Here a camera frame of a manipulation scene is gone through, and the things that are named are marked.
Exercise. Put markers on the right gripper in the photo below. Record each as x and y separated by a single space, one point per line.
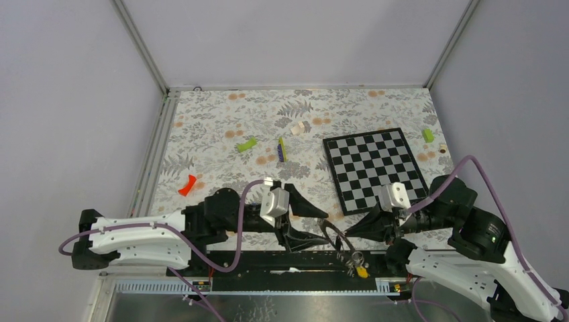
377 225

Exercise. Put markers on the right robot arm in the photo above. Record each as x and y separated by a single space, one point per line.
502 284

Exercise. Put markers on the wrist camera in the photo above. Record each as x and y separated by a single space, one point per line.
275 201
392 196

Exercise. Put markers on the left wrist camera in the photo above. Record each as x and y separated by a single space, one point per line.
275 201

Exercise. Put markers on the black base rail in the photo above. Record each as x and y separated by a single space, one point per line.
308 271

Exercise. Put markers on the green curved block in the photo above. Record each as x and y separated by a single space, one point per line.
246 145

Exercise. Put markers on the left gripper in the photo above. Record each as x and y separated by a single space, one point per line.
294 239

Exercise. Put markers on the cream toy block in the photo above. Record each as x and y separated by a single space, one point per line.
298 128

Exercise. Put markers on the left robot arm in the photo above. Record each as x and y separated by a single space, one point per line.
209 233

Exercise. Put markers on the large silver keyring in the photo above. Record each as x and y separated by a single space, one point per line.
340 238

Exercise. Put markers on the black white chessboard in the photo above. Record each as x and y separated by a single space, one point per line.
361 163

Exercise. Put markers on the small green block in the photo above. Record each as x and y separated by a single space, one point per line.
428 135

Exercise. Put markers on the yellow key tag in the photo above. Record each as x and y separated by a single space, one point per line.
362 272

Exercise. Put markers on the floral table mat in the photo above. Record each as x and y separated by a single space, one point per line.
206 126

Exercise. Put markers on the red curved block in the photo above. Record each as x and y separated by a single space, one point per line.
189 185

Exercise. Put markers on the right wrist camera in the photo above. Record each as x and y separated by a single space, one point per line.
392 196

